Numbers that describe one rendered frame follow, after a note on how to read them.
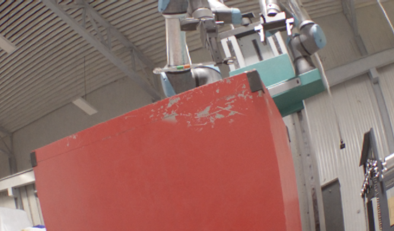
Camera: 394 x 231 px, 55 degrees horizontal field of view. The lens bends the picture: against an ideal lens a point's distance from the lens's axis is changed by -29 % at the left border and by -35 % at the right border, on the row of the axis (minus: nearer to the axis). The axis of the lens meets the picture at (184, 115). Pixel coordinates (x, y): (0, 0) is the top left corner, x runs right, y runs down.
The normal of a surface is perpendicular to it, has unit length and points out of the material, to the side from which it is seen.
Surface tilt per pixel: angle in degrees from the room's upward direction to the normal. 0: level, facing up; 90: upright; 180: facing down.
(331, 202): 90
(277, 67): 90
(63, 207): 90
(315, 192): 90
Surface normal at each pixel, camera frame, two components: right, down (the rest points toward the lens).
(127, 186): -0.36, -0.31
